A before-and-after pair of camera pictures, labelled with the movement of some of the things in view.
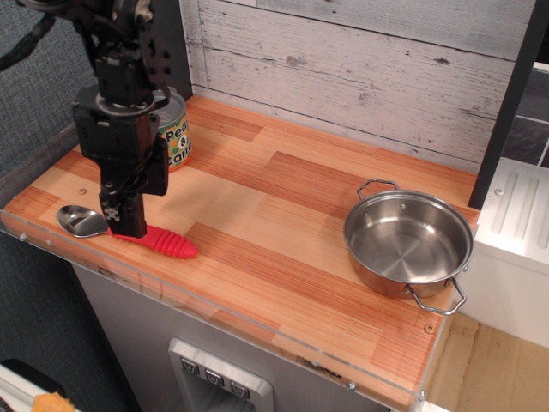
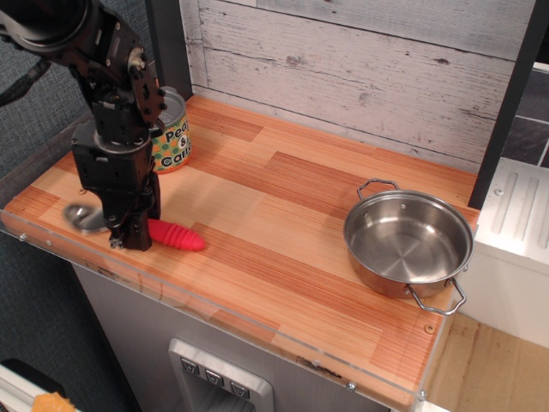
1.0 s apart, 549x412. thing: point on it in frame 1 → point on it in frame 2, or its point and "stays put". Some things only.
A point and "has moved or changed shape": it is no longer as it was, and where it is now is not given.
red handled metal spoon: [81, 221] has moved or changed shape
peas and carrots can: [174, 125] stays put
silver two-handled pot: [407, 242] stays put
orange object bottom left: [52, 402] stays put
